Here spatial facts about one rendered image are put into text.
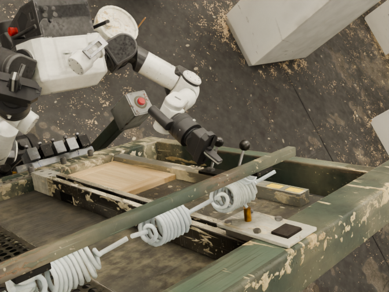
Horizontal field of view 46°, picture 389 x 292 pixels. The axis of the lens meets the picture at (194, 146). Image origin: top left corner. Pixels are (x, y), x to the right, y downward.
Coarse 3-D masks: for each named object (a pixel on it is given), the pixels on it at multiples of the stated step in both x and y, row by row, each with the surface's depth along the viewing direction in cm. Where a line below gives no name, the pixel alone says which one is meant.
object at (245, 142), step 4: (244, 140) 152; (240, 144) 152; (244, 144) 152; (248, 144) 152; (240, 148) 153; (244, 148) 152; (248, 148) 153; (240, 156) 153; (240, 160) 152; (240, 164) 152
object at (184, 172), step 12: (120, 156) 198; (132, 156) 196; (156, 168) 179; (168, 168) 174; (180, 168) 171; (192, 168) 169; (192, 180) 165; (264, 192) 142; (276, 192) 138; (288, 192) 135; (300, 192) 133; (288, 204) 136; (300, 204) 133
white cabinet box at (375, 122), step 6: (384, 114) 493; (372, 120) 504; (378, 120) 499; (384, 120) 494; (378, 126) 501; (384, 126) 496; (378, 132) 502; (384, 132) 497; (384, 138) 499; (384, 144) 500
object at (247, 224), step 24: (48, 192) 167; (72, 192) 153; (96, 192) 143; (120, 192) 140; (192, 216) 116; (240, 216) 104; (264, 216) 102; (192, 240) 112; (216, 240) 106; (240, 240) 100; (264, 240) 92; (288, 240) 89
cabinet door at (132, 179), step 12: (96, 168) 192; (108, 168) 191; (120, 168) 188; (132, 168) 186; (144, 168) 184; (96, 180) 175; (108, 180) 174; (120, 180) 172; (132, 180) 170; (144, 180) 168; (156, 180) 166; (168, 180) 169; (132, 192) 158
